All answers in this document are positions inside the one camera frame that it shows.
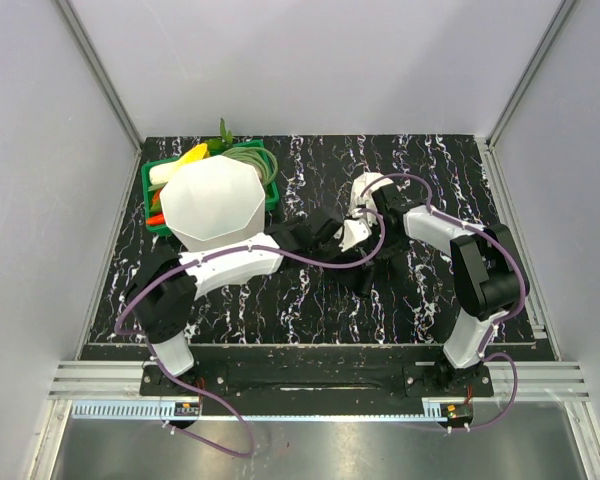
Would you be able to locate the white toy radish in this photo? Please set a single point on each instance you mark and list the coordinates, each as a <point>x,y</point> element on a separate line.
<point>161,173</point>

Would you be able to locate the yellow toy vegetable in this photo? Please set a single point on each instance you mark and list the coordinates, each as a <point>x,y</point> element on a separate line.
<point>197,153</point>

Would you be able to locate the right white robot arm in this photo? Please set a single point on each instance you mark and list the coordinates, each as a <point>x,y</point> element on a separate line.
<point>489,282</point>

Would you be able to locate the right aluminium frame post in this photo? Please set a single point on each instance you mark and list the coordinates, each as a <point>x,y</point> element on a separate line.
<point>556,25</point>

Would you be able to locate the white translucent trash bin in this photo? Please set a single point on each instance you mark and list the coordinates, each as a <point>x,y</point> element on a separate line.
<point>213,203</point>

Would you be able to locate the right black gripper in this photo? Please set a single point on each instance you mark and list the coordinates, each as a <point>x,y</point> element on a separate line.
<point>397,249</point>

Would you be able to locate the green coiled bean bundle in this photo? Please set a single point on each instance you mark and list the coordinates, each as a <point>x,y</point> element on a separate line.
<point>263,160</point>

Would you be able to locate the aluminium front rail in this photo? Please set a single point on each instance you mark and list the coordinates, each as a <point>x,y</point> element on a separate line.
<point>537,381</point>

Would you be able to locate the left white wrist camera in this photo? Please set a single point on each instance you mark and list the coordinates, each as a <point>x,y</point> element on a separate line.
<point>355,230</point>

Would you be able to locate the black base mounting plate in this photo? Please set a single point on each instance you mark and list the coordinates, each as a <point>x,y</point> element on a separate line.
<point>405,370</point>

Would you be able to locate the white slotted cable duct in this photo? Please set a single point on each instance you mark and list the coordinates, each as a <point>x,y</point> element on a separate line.
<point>165,410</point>

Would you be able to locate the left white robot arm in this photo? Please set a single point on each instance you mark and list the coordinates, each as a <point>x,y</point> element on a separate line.
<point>165,287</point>

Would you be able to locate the left aluminium frame post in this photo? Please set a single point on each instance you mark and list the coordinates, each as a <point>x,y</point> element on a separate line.
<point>80,36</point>

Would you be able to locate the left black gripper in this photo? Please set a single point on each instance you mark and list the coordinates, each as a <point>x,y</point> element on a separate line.
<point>334,251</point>

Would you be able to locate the black trash bag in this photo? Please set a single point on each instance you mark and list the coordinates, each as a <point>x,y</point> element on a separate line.
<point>360,280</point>

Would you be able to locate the green plastic basket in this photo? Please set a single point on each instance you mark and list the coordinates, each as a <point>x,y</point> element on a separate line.
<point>151,193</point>

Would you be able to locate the aluminium frame post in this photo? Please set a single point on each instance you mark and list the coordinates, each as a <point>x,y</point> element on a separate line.
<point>80,36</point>
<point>556,25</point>

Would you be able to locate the green leafy toy plant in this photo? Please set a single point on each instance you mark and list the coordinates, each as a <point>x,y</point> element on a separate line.
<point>224,141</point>

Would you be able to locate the orange toy carrot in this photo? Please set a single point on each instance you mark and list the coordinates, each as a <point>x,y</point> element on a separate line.
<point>156,220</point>

